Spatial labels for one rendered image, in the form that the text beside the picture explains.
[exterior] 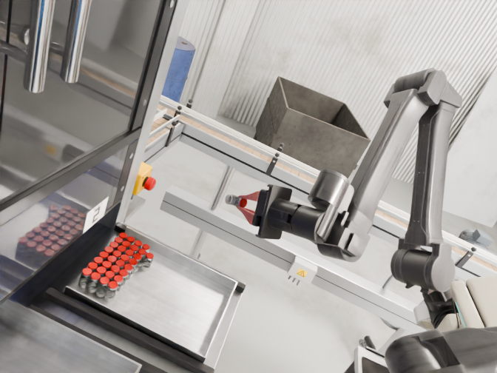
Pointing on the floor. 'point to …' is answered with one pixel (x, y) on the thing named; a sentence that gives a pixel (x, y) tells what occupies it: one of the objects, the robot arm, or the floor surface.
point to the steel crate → (311, 128)
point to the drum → (178, 69)
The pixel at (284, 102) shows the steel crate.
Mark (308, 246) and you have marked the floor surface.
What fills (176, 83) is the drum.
